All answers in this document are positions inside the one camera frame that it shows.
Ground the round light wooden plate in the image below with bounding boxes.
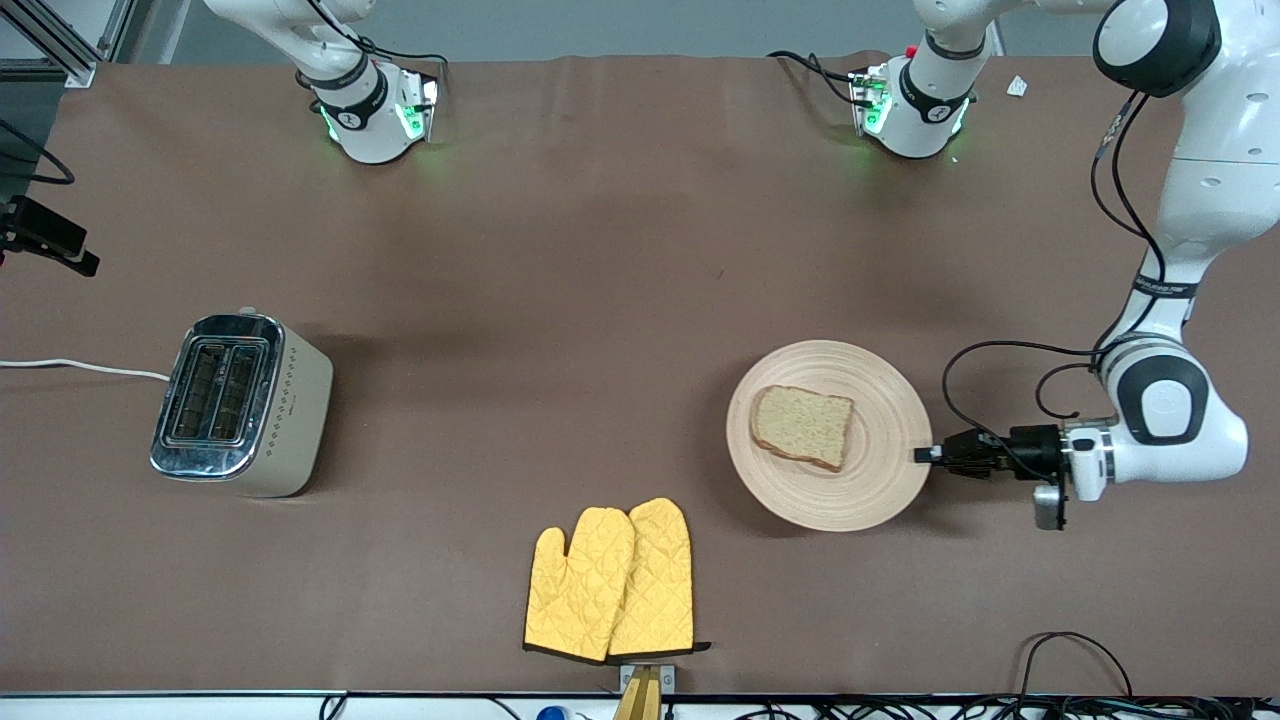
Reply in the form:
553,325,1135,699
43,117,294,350
726,340,934,533

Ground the brown bread slice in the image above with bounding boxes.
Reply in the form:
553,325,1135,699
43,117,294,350
750,385,856,473

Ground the chrome and beige toaster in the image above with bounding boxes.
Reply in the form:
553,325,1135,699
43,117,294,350
150,307,334,498

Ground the yellow quilted oven mitt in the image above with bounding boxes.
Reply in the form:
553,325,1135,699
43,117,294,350
605,497,713,658
523,507,637,663

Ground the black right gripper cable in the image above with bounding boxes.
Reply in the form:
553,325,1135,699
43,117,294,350
0,118,77,187

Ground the white toaster power cord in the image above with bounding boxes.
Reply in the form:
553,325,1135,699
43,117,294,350
0,358,171,383

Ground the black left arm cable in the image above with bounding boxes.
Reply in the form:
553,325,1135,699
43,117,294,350
942,90,1171,481

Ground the aluminium frame structure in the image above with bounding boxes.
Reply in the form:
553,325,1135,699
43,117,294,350
0,0,136,89

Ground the black looped cable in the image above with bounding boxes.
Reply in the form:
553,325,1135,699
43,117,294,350
1015,631,1134,701

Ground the black cable bundle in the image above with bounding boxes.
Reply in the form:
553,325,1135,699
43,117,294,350
740,695,1280,720

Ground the black right base cable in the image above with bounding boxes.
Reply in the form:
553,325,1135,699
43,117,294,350
350,38,449,93

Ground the black base cable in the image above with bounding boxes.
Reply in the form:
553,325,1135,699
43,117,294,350
767,50,863,106
350,38,449,93

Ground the aluminium profile camera post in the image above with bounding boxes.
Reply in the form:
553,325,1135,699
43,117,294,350
612,668,663,720

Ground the black left base cable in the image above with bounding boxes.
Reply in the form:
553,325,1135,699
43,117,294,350
767,50,863,106

